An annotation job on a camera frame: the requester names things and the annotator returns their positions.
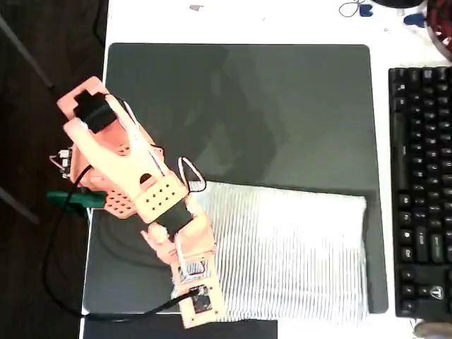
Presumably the brown rounded object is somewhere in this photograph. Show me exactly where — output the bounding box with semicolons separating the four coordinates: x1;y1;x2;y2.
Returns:
412;319;452;339

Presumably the robot controller circuit board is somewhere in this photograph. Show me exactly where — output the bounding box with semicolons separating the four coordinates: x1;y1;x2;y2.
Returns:
49;144;75;180

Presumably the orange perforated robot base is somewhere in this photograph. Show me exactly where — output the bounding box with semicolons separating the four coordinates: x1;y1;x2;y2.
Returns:
70;144;138;220

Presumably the black computer keyboard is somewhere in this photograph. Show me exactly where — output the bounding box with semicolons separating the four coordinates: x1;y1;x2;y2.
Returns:
388;66;452;319

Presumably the orange camera mount plate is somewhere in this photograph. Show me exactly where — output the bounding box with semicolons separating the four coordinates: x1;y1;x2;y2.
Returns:
171;261;227;330

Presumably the green table clamp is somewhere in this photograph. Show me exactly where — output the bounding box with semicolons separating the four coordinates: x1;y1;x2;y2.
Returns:
45;190;107;215

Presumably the striped white cloth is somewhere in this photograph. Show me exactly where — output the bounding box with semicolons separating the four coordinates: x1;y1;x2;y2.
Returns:
171;180;370;324

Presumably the large black desk mat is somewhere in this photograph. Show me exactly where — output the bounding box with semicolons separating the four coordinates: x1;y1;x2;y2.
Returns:
83;42;389;315

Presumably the white red forearm servo wire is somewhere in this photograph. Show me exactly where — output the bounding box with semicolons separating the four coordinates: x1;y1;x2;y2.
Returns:
112;97;171;178

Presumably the white red looped servo wire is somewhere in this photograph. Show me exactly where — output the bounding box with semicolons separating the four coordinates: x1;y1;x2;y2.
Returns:
179;157;208;194

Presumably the grey metal furniture leg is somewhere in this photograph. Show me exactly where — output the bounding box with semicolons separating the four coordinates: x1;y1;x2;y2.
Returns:
0;186;40;225
0;16;57;90

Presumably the white red gripper servo wire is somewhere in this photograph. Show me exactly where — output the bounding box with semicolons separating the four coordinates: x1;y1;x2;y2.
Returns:
175;242;210;284

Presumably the small black pad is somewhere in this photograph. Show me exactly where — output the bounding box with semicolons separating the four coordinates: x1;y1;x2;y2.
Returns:
83;314;279;339

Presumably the dark red round container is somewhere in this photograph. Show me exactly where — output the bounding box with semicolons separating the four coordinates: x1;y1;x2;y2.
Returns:
425;0;452;66

